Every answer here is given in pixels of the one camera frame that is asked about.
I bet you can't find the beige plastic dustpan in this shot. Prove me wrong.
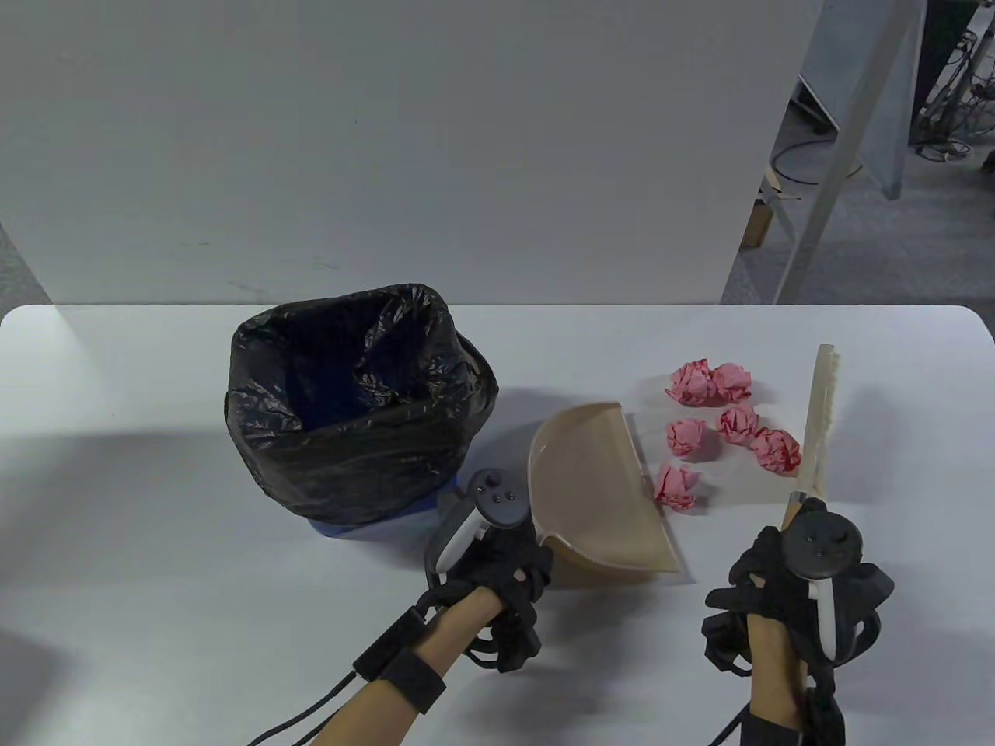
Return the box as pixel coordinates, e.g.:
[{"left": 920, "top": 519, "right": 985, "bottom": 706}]
[{"left": 527, "top": 401, "right": 685, "bottom": 587}]

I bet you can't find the group of pink paper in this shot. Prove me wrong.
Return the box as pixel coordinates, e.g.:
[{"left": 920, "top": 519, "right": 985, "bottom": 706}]
[{"left": 653, "top": 358, "right": 801, "bottom": 511}]

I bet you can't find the tangle of cables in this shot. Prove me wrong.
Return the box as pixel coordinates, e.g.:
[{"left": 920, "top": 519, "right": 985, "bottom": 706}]
[{"left": 909, "top": 31, "right": 995, "bottom": 164}]

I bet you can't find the black plastic garbage bag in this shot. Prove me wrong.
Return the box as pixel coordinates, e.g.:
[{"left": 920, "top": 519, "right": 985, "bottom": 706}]
[{"left": 224, "top": 283, "right": 500, "bottom": 525}]

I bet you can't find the black glove cable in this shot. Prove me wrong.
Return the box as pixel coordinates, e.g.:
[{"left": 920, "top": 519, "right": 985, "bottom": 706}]
[{"left": 707, "top": 699, "right": 749, "bottom": 746}]

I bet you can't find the grey metal stand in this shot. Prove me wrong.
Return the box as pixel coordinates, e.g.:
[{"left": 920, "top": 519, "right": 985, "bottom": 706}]
[{"left": 773, "top": 0, "right": 930, "bottom": 305}]

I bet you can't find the white partition board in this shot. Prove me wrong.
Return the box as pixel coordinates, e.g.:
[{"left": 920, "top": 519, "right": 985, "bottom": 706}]
[{"left": 0, "top": 0, "right": 825, "bottom": 305}]

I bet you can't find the person's left forearm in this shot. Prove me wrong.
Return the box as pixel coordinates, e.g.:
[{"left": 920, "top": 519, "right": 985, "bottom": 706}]
[{"left": 311, "top": 587, "right": 502, "bottom": 746}]

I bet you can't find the small wooden block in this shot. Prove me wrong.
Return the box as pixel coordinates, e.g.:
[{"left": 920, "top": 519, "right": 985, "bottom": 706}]
[{"left": 740, "top": 198, "right": 774, "bottom": 249}]

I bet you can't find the person's left hand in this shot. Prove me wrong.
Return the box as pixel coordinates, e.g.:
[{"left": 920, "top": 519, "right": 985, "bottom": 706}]
[{"left": 424, "top": 528, "right": 554, "bottom": 673}]

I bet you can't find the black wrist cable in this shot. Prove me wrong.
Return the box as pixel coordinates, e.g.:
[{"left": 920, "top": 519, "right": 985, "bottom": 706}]
[{"left": 249, "top": 672, "right": 366, "bottom": 746}]

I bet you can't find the black floor cable loop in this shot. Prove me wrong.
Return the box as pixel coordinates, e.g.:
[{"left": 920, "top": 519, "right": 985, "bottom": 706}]
[{"left": 768, "top": 140, "right": 865, "bottom": 187}]

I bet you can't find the person's right forearm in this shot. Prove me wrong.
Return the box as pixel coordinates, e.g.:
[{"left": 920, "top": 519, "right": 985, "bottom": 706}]
[{"left": 746, "top": 614, "right": 809, "bottom": 746}]

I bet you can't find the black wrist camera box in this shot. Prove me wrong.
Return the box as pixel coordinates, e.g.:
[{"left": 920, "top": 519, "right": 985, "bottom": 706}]
[
  {"left": 354, "top": 608, "right": 427, "bottom": 677},
  {"left": 805, "top": 676, "right": 847, "bottom": 746}
]

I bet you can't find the blue recycling bin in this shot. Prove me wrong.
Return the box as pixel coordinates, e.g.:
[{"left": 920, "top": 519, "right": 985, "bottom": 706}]
[{"left": 289, "top": 361, "right": 467, "bottom": 539}]

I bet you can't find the white table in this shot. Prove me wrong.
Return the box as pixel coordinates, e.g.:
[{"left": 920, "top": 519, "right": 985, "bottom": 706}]
[{"left": 0, "top": 305, "right": 995, "bottom": 746}]

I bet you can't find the grey handheld controller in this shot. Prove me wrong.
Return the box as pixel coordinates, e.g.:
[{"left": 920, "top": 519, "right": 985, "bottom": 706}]
[
  {"left": 781, "top": 509, "right": 895, "bottom": 665},
  {"left": 426, "top": 469, "right": 533, "bottom": 576}
]

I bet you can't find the beige brush with wooden handle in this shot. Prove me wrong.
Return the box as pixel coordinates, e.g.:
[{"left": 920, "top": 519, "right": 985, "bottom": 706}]
[{"left": 780, "top": 344, "right": 842, "bottom": 537}]

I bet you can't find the person's right hand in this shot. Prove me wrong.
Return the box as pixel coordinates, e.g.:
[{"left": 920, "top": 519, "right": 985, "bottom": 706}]
[{"left": 702, "top": 497, "right": 895, "bottom": 677}]

